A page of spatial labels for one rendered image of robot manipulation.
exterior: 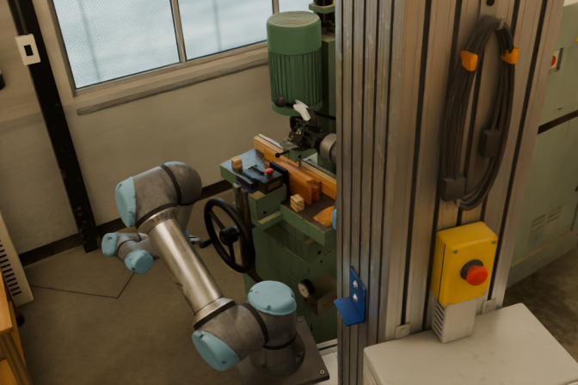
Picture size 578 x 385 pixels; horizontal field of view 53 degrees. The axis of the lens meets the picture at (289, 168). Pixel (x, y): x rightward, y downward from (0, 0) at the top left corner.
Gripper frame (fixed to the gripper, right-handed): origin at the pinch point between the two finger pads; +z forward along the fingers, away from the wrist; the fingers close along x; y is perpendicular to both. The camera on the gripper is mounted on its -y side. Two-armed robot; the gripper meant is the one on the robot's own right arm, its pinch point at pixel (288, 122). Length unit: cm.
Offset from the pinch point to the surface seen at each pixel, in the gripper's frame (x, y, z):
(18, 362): 124, 37, 56
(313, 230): 31.4, -14.8, -13.3
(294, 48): -22.2, 2.4, 6.0
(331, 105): -7.9, -23.0, 5.5
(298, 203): 25.9, -13.8, -3.7
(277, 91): -7.0, -2.9, 12.5
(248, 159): 25.4, -23.0, 36.4
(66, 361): 144, 5, 76
